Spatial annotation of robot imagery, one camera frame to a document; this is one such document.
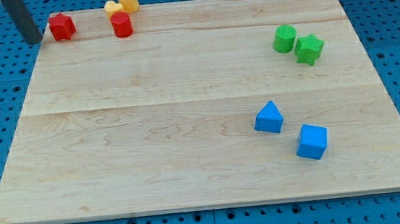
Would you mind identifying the light wooden board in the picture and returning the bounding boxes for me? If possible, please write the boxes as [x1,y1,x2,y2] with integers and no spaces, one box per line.
[0,0,400,224]

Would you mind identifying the red cylinder block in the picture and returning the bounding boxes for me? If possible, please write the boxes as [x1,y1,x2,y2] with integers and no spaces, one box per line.
[110,12,133,38]

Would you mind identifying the blue cube block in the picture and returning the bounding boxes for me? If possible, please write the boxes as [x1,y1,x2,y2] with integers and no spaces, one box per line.
[297,124,328,160]

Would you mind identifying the red star block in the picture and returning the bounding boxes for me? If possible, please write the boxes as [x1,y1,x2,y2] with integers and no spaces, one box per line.
[48,12,76,41]

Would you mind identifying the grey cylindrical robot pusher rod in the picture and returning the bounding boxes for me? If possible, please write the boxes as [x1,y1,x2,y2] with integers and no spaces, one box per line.
[0,0,43,45]

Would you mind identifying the yellow heart block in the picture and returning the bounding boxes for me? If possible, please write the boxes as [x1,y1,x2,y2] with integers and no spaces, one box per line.
[103,0,124,20]

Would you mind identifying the yellow hexagon block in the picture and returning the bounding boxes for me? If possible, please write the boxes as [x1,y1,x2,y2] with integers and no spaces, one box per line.
[118,0,140,13]

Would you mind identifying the blue triangle block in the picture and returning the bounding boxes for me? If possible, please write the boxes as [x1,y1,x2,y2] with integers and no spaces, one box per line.
[254,100,285,134]

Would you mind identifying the green cylinder block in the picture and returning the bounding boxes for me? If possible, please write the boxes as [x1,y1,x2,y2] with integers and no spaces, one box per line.
[273,25,297,53]

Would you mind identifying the green star block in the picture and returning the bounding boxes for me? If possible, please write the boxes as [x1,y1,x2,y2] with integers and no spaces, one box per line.
[294,34,325,66]

